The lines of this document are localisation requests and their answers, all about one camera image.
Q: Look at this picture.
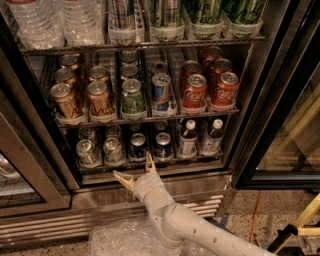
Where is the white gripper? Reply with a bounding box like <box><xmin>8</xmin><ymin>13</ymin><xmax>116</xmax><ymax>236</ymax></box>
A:
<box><xmin>113</xmin><ymin>152</ymin><xmax>175</xmax><ymax>220</ymax></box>

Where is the pepsi can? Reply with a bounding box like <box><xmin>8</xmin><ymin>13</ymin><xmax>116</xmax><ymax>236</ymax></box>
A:
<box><xmin>129</xmin><ymin>133</ymin><xmax>147</xmax><ymax>162</ymax></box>
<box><xmin>153</xmin><ymin>121</ymin><xmax>168</xmax><ymax>134</ymax></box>
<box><xmin>128</xmin><ymin>123</ymin><xmax>142</xmax><ymax>134</ymax></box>
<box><xmin>154</xmin><ymin>132</ymin><xmax>173</xmax><ymax>160</ymax></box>

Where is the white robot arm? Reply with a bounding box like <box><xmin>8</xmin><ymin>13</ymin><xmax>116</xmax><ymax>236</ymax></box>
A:
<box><xmin>113</xmin><ymin>152</ymin><xmax>276</xmax><ymax>256</ymax></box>

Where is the silver can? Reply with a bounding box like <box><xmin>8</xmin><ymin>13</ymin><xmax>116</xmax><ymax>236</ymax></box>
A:
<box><xmin>103</xmin><ymin>137</ymin><xmax>124</xmax><ymax>166</ymax></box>
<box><xmin>78</xmin><ymin>127</ymin><xmax>97</xmax><ymax>144</ymax></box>
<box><xmin>105</xmin><ymin>124</ymin><xmax>121</xmax><ymax>138</ymax></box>
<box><xmin>76</xmin><ymin>139</ymin><xmax>100</xmax><ymax>166</ymax></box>

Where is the front left silver can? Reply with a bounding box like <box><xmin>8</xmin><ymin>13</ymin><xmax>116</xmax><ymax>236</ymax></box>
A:
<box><xmin>76</xmin><ymin>139</ymin><xmax>100</xmax><ymax>166</ymax></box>

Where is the rear left silver can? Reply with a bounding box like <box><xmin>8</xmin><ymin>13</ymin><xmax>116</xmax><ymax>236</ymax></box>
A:
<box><xmin>78</xmin><ymin>127</ymin><xmax>97</xmax><ymax>144</ymax></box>

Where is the front green can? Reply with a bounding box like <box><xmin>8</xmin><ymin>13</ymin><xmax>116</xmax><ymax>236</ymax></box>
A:
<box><xmin>122</xmin><ymin>79</ymin><xmax>146</xmax><ymax>114</ymax></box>

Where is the gold can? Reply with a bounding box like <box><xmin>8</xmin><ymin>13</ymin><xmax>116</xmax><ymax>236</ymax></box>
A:
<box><xmin>50</xmin><ymin>83</ymin><xmax>83</xmax><ymax>119</ymax></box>
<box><xmin>55</xmin><ymin>68</ymin><xmax>79</xmax><ymax>89</ymax></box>
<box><xmin>60</xmin><ymin>55</ymin><xmax>80</xmax><ymax>70</ymax></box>
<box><xmin>87</xmin><ymin>81</ymin><xmax>114</xmax><ymax>117</ymax></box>
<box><xmin>89</xmin><ymin>65</ymin><xmax>111</xmax><ymax>83</ymax></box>

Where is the front blue red bull can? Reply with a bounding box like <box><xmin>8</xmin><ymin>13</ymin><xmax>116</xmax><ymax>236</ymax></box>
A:
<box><xmin>152</xmin><ymin>73</ymin><xmax>171</xmax><ymax>111</ymax></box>

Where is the front left coca-cola can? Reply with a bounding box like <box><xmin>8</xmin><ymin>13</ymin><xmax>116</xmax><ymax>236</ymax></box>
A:
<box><xmin>183</xmin><ymin>74</ymin><xmax>207</xmax><ymax>109</ymax></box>

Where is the coca-cola can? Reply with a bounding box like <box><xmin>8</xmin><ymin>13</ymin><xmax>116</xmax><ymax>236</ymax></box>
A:
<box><xmin>199</xmin><ymin>46</ymin><xmax>223</xmax><ymax>65</ymax></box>
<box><xmin>208</xmin><ymin>58</ymin><xmax>232</xmax><ymax>86</ymax></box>
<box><xmin>183</xmin><ymin>74</ymin><xmax>207</xmax><ymax>109</ymax></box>
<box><xmin>211</xmin><ymin>72</ymin><xmax>239</xmax><ymax>106</ymax></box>
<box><xmin>180</xmin><ymin>60</ymin><xmax>202</xmax><ymax>89</ymax></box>

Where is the middle green can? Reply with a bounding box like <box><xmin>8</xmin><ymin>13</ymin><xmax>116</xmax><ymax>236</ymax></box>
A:
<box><xmin>120</xmin><ymin>64</ymin><xmax>139</xmax><ymax>80</ymax></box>

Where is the rear blue can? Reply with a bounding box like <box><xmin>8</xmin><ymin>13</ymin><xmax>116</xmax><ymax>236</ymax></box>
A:
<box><xmin>150</xmin><ymin>62</ymin><xmax>168</xmax><ymax>75</ymax></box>

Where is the front left gold can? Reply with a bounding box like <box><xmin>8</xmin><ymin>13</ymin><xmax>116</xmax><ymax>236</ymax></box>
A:
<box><xmin>50</xmin><ymin>83</ymin><xmax>83</xmax><ymax>119</ymax></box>

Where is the stainless steel glass-door fridge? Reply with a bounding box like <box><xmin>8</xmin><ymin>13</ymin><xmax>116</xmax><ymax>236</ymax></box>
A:
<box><xmin>0</xmin><ymin>0</ymin><xmax>320</xmax><ymax>248</ymax></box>

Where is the front right coca-cola can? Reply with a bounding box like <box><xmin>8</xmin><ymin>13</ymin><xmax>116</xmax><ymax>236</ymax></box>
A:
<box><xmin>211</xmin><ymin>72</ymin><xmax>239</xmax><ymax>106</ymax></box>

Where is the rear green can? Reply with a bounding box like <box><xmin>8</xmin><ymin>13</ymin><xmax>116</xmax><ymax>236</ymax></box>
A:
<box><xmin>119</xmin><ymin>51</ymin><xmax>138</xmax><ymax>65</ymax></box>

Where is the rear left coca-cola can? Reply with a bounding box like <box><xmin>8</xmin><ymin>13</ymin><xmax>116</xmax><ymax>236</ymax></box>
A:
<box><xmin>180</xmin><ymin>60</ymin><xmax>202</xmax><ymax>89</ymax></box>

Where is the middle left gold can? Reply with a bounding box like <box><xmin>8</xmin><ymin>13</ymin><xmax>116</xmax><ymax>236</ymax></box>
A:
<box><xmin>55</xmin><ymin>68</ymin><xmax>79</xmax><ymax>89</ymax></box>

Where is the rear left gold can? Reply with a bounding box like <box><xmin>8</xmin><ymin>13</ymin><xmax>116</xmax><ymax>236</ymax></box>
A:
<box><xmin>60</xmin><ymin>55</ymin><xmax>80</xmax><ymax>70</ymax></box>

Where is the middle right coca-cola can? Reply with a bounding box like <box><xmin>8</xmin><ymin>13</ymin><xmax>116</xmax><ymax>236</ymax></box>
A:
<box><xmin>208</xmin><ymin>58</ymin><xmax>232</xmax><ymax>86</ymax></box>

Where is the rear right coca-cola can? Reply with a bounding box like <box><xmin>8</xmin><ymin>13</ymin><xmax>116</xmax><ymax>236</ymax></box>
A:
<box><xmin>199</xmin><ymin>46</ymin><xmax>223</xmax><ymax>65</ymax></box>

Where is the tall green plaid can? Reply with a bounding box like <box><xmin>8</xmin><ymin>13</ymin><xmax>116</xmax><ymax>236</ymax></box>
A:
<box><xmin>147</xmin><ymin>0</ymin><xmax>182</xmax><ymax>41</ymax></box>

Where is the tall plaid can top shelf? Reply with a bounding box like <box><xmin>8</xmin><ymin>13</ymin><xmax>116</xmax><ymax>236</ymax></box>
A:
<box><xmin>108</xmin><ymin>0</ymin><xmax>136</xmax><ymax>46</ymax></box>

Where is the tall green can left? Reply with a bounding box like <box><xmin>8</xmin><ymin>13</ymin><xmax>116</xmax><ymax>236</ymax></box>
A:
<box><xmin>184</xmin><ymin>0</ymin><xmax>223</xmax><ymax>39</ymax></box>

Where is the tall green can right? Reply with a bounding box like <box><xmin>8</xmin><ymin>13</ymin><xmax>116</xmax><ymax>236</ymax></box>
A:
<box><xmin>223</xmin><ymin>0</ymin><xmax>265</xmax><ymax>38</ymax></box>

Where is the left white-cap bottle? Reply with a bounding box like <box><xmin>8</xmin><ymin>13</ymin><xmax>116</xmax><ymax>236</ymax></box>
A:
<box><xmin>178</xmin><ymin>119</ymin><xmax>197</xmax><ymax>156</ymax></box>

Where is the white-cap bottle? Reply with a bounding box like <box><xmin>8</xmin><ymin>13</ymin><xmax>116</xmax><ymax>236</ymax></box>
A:
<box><xmin>178</xmin><ymin>119</ymin><xmax>197</xmax><ymax>156</ymax></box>
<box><xmin>200</xmin><ymin>119</ymin><xmax>224</xmax><ymax>156</ymax></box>

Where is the clear plastic bin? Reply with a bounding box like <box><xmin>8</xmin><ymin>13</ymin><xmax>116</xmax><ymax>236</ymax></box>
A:
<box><xmin>88</xmin><ymin>220</ymin><xmax>214</xmax><ymax>256</ymax></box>

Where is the right white-cap bottle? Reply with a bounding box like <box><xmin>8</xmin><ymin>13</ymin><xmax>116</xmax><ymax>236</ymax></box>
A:
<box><xmin>200</xmin><ymin>119</ymin><xmax>224</xmax><ymax>156</ymax></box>

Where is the blue tape cross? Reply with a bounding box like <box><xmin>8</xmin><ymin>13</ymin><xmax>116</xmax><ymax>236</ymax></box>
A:
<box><xmin>218</xmin><ymin>213</ymin><xmax>229</xmax><ymax>230</ymax></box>

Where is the clear water bottle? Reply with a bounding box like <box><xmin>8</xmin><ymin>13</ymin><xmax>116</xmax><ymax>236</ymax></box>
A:
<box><xmin>62</xmin><ymin>0</ymin><xmax>104</xmax><ymax>46</ymax></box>
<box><xmin>6</xmin><ymin>0</ymin><xmax>64</xmax><ymax>50</ymax></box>

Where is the yellow black stand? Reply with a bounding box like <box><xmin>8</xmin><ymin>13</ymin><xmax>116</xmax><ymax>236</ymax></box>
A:
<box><xmin>267</xmin><ymin>193</ymin><xmax>320</xmax><ymax>254</ymax></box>

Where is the left clear water bottle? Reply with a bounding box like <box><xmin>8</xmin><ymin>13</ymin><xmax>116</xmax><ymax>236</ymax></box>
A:
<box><xmin>6</xmin><ymin>0</ymin><xmax>64</xmax><ymax>50</ymax></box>

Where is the orange cable on floor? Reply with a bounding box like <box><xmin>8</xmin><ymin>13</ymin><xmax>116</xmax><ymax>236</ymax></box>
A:
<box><xmin>248</xmin><ymin>190</ymin><xmax>263</xmax><ymax>244</ymax></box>

